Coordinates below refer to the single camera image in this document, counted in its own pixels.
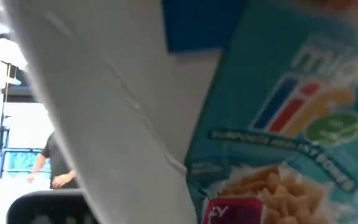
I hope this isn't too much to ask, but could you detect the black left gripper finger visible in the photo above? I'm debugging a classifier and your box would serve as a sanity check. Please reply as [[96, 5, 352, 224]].
[[6, 189, 101, 224]]

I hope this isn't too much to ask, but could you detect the blue framed panel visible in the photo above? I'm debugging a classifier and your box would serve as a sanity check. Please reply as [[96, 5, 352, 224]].
[[0, 148, 52, 179]]

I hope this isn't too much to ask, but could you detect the Life cereal box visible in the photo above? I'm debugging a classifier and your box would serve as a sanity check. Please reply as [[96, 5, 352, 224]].
[[1, 0, 358, 224]]

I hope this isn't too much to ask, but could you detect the person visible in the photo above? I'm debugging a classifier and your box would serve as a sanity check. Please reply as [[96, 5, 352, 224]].
[[27, 132, 80, 190]]

